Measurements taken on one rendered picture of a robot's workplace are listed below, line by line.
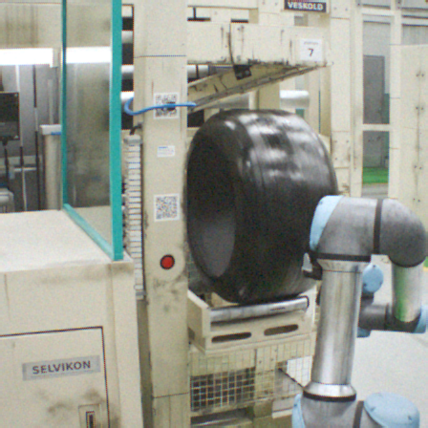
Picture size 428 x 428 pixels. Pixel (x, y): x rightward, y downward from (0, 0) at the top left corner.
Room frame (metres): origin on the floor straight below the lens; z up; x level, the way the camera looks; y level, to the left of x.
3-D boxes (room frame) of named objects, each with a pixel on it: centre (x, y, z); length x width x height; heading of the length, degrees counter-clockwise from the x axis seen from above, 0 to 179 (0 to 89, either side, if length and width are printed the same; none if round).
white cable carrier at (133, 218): (1.99, 0.22, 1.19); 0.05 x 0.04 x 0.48; 22
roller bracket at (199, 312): (2.10, 0.09, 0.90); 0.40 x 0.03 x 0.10; 22
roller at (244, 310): (2.04, -0.13, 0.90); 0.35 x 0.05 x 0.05; 112
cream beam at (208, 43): (2.49, -0.08, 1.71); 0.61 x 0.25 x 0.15; 112
